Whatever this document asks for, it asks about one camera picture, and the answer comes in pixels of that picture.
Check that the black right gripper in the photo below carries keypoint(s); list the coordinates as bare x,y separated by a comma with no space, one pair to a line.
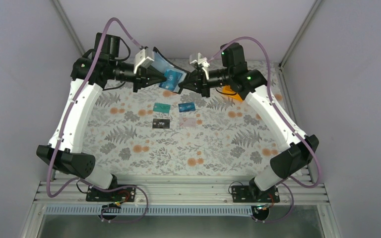
197,78

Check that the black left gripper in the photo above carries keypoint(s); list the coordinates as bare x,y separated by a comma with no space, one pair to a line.
143,76

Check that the blue credit card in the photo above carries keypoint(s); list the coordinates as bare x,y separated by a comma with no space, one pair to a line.
172,79
186,107

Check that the teal magnetic stripe card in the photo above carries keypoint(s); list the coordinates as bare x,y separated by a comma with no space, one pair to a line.
161,108

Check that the pale pink floral card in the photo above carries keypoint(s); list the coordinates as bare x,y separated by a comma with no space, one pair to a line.
187,122

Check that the dark VIP credit card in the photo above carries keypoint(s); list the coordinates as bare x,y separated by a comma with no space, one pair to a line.
161,123

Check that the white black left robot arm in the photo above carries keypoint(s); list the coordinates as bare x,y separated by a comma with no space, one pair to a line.
90,74

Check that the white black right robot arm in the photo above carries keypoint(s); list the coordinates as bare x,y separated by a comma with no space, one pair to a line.
297,148

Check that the orange plastic bin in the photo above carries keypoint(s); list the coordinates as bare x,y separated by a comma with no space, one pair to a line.
230,93

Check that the floral table cover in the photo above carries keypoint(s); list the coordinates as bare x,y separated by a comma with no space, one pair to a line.
230,138

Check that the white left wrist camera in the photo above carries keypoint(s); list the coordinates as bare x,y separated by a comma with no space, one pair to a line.
144,58

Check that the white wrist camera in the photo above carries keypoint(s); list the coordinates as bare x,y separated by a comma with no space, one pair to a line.
199,62
144,58

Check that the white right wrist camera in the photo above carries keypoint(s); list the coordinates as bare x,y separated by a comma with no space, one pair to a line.
199,62

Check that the right aluminium frame post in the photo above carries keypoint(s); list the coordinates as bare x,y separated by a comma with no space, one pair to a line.
315,6

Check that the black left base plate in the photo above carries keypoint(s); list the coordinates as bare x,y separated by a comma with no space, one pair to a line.
121,195

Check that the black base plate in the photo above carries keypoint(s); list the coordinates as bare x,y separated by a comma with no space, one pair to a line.
251,194
121,195

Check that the aluminium frame corner post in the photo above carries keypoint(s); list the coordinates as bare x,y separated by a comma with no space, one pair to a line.
68,26

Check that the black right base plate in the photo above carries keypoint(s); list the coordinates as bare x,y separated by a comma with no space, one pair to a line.
251,194

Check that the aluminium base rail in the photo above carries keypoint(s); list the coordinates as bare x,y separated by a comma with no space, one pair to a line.
183,190

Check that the perforated cable duct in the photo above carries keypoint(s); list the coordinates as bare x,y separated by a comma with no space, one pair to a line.
157,210

